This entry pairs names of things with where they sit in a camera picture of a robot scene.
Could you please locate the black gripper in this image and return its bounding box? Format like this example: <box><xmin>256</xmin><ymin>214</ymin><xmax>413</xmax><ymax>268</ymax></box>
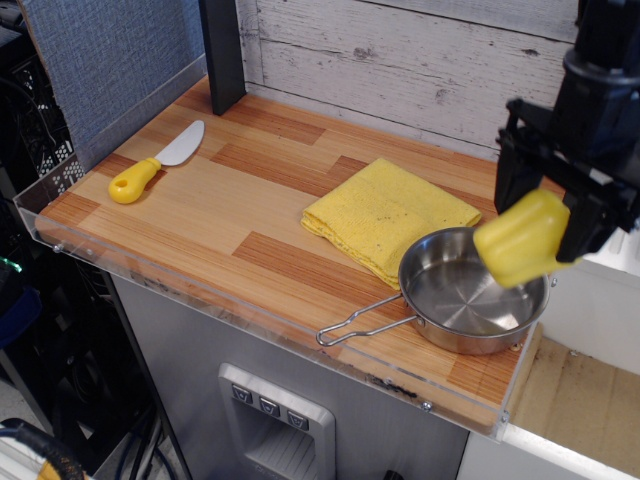
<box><xmin>494</xmin><ymin>98</ymin><xmax>639</xmax><ymax>263</ymax></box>

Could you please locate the yellow plastic bell pepper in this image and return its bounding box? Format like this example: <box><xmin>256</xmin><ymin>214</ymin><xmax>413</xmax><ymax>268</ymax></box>
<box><xmin>473</xmin><ymin>189</ymin><xmax>581</xmax><ymax>288</ymax></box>

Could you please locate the small steel pan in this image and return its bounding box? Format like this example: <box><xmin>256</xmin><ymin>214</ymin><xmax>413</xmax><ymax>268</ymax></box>
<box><xmin>316</xmin><ymin>227</ymin><xmax>550</xmax><ymax>355</ymax></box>

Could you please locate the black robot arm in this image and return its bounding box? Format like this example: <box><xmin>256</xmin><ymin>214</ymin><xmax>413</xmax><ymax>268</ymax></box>
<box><xmin>494</xmin><ymin>1</ymin><xmax>639</xmax><ymax>263</ymax></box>

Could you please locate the folded yellow cloth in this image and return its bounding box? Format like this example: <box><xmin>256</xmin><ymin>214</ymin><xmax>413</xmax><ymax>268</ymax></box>
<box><xmin>301</xmin><ymin>158</ymin><xmax>481</xmax><ymax>290</ymax></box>

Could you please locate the white toy sink counter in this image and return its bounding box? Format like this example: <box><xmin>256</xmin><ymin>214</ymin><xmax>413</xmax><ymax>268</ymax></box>
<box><xmin>458</xmin><ymin>233</ymin><xmax>639</xmax><ymax>479</ymax></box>

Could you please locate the clear acrylic table guard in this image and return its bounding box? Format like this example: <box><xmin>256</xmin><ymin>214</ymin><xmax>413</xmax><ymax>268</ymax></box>
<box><xmin>16</xmin><ymin>79</ymin><xmax>542</xmax><ymax>437</ymax></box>

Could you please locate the grey toy fridge dispenser panel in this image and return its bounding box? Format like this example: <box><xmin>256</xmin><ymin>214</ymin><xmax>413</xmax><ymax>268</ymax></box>
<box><xmin>218</xmin><ymin>363</ymin><xmax>337</xmax><ymax>479</ymax></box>

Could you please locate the blue fabric divider panel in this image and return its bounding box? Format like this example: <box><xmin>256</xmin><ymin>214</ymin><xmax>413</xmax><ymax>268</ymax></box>
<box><xmin>19</xmin><ymin>0</ymin><xmax>206</xmax><ymax>171</ymax></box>

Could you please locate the black vertical post left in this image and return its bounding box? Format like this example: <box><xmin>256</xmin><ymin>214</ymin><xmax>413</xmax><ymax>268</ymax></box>
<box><xmin>199</xmin><ymin>0</ymin><xmax>246</xmax><ymax>116</ymax></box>

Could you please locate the yellow handled toy knife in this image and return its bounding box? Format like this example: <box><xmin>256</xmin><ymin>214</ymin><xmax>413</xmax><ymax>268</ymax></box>
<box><xmin>108</xmin><ymin>120</ymin><xmax>205</xmax><ymax>204</ymax></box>

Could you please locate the yellow black cable bundle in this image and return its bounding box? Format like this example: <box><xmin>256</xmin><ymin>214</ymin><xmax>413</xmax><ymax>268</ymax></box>
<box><xmin>0</xmin><ymin>419</ymin><xmax>86</xmax><ymax>480</ymax></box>

